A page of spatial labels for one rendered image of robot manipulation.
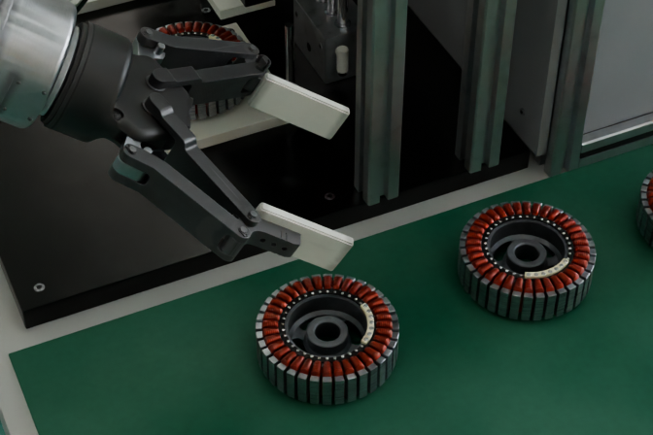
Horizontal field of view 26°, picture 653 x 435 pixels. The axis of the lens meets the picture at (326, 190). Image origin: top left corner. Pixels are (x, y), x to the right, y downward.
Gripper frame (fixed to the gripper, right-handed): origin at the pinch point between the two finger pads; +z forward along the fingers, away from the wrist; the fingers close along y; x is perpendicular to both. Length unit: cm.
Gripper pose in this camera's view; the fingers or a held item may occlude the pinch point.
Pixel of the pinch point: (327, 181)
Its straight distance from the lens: 99.7
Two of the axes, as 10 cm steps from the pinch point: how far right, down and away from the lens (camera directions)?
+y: 0.1, 6.8, -7.3
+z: 8.7, 3.6, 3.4
